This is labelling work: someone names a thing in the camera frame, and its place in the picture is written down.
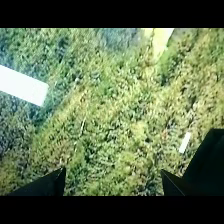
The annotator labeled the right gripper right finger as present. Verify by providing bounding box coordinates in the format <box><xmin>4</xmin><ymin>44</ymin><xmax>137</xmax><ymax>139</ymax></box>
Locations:
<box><xmin>160</xmin><ymin>168</ymin><xmax>188</xmax><ymax>197</ymax></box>

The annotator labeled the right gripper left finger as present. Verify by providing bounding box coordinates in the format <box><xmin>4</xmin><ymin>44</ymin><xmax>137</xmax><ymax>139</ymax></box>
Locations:
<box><xmin>9</xmin><ymin>167</ymin><xmax>67</xmax><ymax>197</ymax></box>

